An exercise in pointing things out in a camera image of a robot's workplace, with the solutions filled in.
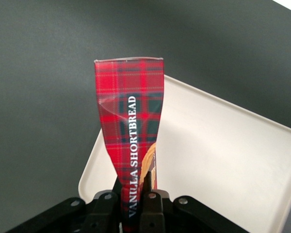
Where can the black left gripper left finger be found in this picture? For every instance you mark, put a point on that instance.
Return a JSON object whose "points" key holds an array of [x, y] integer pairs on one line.
{"points": [[101, 211]]}

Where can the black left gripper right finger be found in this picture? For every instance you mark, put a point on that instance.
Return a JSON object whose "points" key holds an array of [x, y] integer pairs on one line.
{"points": [[151, 211]]}

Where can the red tartan shortbread cookie box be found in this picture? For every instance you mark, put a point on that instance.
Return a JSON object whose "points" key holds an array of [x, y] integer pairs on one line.
{"points": [[133, 116]]}

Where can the cream rectangular plastic tray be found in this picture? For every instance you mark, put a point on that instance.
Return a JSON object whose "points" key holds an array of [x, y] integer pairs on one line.
{"points": [[220, 155]]}

